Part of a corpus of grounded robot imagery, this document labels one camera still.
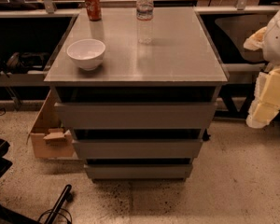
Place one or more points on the black chair base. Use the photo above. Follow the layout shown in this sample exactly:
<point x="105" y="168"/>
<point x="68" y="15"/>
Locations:
<point x="14" y="187"/>

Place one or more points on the black equipment on shelf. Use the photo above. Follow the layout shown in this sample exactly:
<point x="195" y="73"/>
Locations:
<point x="23" y="62"/>

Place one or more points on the orange soda can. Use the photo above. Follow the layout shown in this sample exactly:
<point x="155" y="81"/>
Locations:
<point x="93" y="9"/>

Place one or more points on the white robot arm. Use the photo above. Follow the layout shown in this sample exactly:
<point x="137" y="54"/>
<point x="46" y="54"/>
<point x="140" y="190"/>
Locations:
<point x="267" y="39"/>

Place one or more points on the grey drawer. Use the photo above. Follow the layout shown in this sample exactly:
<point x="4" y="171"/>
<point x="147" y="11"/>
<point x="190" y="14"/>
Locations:
<point x="180" y="171"/>
<point x="136" y="116"/>
<point x="137" y="149"/>

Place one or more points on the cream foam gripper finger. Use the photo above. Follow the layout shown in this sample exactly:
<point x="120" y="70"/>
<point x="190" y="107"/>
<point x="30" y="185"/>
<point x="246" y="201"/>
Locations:
<point x="266" y="104"/>

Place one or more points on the cardboard box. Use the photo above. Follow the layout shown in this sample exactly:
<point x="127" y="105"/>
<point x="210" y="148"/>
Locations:
<point x="50" y="140"/>

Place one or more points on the grey drawer cabinet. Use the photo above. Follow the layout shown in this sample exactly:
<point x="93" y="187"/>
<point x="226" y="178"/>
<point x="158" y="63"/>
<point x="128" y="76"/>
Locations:
<point x="178" y="66"/>

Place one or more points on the grey middle drawer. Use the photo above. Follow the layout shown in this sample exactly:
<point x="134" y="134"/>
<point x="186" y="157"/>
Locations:
<point x="137" y="149"/>

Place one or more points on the grey top drawer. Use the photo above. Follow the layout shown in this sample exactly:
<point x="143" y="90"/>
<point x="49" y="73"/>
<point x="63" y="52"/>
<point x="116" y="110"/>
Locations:
<point x="136" y="116"/>

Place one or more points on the clear plastic water bottle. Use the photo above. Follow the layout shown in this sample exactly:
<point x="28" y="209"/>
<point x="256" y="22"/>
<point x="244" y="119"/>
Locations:
<point x="144" y="15"/>

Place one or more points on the white ceramic bowl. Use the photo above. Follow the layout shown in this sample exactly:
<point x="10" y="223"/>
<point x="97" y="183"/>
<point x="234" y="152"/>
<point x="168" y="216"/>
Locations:
<point x="86" y="54"/>

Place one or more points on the grey bottom drawer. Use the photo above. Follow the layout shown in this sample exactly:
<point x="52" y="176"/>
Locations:
<point x="180" y="171"/>

